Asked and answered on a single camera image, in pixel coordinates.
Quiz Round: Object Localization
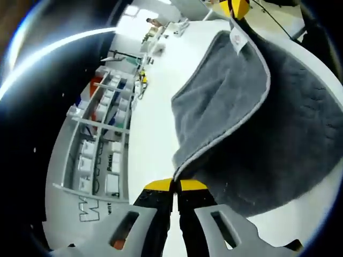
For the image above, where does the grey towel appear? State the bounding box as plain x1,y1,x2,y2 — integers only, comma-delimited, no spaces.
170,18,343,218

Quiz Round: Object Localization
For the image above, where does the row of white storage bins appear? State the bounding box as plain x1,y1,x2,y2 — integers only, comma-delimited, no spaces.
68,66,135,199

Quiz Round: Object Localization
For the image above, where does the yellow black device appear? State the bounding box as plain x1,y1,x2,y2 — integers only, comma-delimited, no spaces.
135,68,150,101

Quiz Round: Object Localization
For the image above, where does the grey metal shelf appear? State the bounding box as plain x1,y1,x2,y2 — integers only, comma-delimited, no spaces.
51,65,141,206

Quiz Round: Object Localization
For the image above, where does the long ceiling light strip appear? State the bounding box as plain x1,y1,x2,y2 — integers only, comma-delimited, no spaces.
0,26,117,99

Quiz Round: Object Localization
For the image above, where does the black cable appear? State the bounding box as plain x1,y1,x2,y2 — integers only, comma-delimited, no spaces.
250,0,295,41

